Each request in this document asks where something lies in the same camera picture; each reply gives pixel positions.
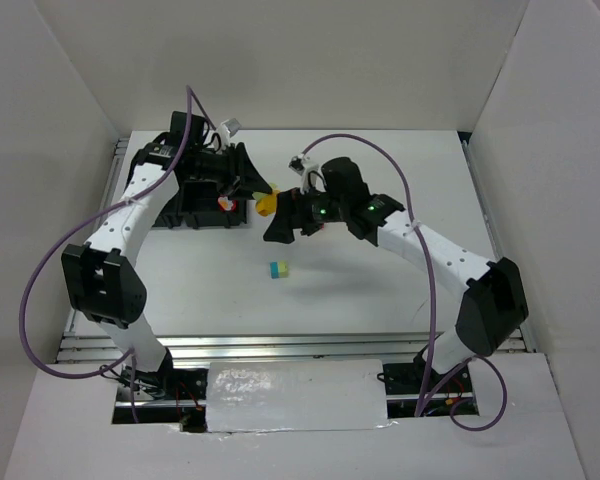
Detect light green curved lego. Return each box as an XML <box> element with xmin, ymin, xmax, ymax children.
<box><xmin>252</xmin><ymin>183</ymin><xmax>279</xmax><ymax>201</ymax></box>

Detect yellow oval lego brick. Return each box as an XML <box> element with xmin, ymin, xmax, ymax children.
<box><xmin>255</xmin><ymin>193</ymin><xmax>277</xmax><ymax>217</ymax></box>

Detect red flower print lego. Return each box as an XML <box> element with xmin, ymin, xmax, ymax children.
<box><xmin>217</xmin><ymin>196</ymin><xmax>237</xmax><ymax>212</ymax></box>

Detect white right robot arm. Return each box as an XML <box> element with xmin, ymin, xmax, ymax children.
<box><xmin>263</xmin><ymin>156</ymin><xmax>529</xmax><ymax>378</ymax></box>

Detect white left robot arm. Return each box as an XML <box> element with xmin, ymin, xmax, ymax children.
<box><xmin>61</xmin><ymin>112</ymin><xmax>272</xmax><ymax>396</ymax></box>

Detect teal and green lego block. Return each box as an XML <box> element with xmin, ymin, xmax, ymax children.
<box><xmin>269</xmin><ymin>261</ymin><xmax>289</xmax><ymax>279</ymax></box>

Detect black four-compartment sorting tray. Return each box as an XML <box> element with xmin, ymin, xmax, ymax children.
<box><xmin>153</xmin><ymin>181</ymin><xmax>248</xmax><ymax>230</ymax></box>

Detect white cover panel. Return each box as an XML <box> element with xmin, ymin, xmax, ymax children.
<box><xmin>206</xmin><ymin>359</ymin><xmax>389</xmax><ymax>433</ymax></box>

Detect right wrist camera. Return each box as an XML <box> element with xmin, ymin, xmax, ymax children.
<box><xmin>289</xmin><ymin>153</ymin><xmax>320</xmax><ymax>194</ymax></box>

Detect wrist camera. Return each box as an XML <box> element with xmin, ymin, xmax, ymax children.
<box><xmin>289</xmin><ymin>153</ymin><xmax>320</xmax><ymax>194</ymax></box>
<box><xmin>212</xmin><ymin>118</ymin><xmax>242</xmax><ymax>151</ymax></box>

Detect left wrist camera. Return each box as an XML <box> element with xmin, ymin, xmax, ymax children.
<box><xmin>212</xmin><ymin>118</ymin><xmax>242</xmax><ymax>151</ymax></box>

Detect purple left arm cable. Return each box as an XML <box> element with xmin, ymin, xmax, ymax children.
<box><xmin>18</xmin><ymin>84</ymin><xmax>216</xmax><ymax>424</ymax></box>

